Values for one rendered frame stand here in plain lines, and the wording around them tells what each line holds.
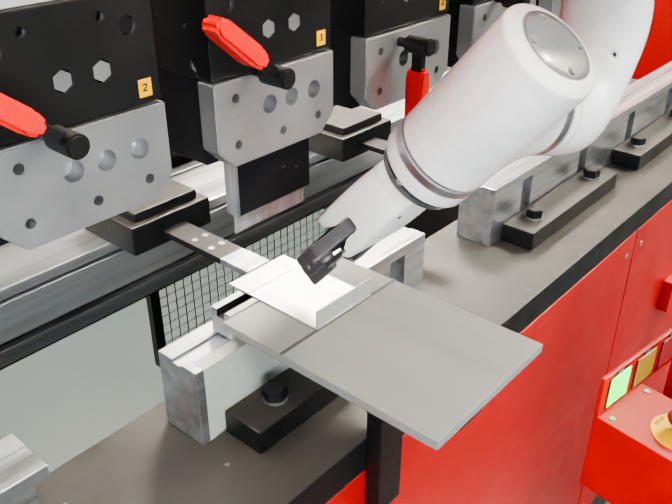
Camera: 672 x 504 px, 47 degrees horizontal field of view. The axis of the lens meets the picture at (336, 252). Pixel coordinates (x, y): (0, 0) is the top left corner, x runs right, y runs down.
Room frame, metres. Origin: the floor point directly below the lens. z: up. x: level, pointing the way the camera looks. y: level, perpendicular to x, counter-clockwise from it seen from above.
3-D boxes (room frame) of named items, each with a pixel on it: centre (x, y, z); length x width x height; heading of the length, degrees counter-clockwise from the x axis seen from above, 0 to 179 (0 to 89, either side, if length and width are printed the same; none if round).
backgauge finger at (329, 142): (1.13, -0.07, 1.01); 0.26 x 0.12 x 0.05; 49
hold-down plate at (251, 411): (0.72, 0.00, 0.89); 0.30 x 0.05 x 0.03; 139
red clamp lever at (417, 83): (0.80, -0.08, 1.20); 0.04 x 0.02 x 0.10; 49
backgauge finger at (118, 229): (0.84, 0.19, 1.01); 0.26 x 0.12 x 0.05; 49
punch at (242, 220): (0.73, 0.07, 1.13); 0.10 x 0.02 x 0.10; 139
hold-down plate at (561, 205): (1.14, -0.37, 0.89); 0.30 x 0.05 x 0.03; 139
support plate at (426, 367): (0.63, -0.04, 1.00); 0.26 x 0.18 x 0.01; 49
